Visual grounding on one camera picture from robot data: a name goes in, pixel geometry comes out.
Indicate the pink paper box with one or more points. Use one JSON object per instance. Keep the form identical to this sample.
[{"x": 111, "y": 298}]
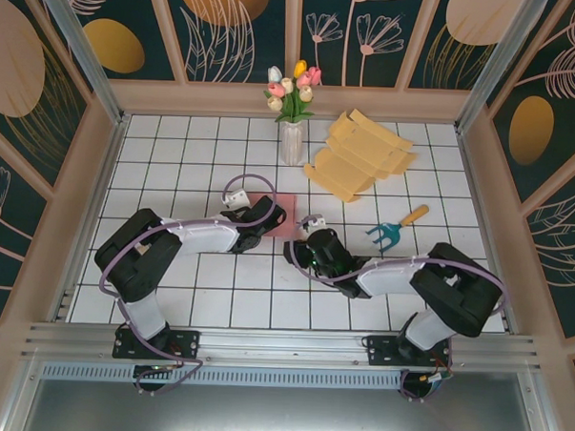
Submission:
[{"x": 290, "y": 215}]

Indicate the yellow paper box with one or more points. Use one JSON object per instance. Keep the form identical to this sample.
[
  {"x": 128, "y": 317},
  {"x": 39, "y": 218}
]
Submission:
[{"x": 362, "y": 152}]

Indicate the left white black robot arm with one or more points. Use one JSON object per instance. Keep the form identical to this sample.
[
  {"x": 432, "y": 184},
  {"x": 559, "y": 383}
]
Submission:
[{"x": 200, "y": 235}]

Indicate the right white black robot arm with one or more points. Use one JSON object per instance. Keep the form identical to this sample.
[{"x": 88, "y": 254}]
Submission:
[{"x": 389, "y": 282}]

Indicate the white ribbed vase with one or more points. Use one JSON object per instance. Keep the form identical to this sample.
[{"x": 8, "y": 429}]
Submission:
[{"x": 292, "y": 146}]

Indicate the artificial tulip bouquet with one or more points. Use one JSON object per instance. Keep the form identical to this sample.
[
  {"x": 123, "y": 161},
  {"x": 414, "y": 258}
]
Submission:
[{"x": 292, "y": 106}]

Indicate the grey metal sheet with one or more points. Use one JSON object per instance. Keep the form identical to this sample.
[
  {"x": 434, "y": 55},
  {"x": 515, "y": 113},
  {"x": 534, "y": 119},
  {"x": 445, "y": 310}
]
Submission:
[{"x": 279, "y": 415}]

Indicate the aluminium mounting rail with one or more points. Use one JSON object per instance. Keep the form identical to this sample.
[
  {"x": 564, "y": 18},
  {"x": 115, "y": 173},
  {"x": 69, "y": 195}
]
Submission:
[{"x": 281, "y": 349}]

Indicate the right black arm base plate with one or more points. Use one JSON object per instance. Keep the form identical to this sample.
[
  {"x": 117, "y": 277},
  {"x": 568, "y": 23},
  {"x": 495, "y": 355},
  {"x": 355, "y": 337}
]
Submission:
[{"x": 379, "y": 358}]

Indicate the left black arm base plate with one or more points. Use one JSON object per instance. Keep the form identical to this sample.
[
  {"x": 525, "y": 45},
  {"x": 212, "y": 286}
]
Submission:
[{"x": 188, "y": 345}]

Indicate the aluminium table side rail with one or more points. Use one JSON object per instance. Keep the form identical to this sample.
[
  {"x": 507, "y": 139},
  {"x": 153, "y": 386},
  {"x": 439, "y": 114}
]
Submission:
[
  {"x": 474, "y": 185},
  {"x": 107, "y": 169}
]

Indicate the aluminium frame post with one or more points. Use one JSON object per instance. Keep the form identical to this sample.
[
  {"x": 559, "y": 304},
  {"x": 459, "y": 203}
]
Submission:
[
  {"x": 497, "y": 67},
  {"x": 85, "y": 49}
]

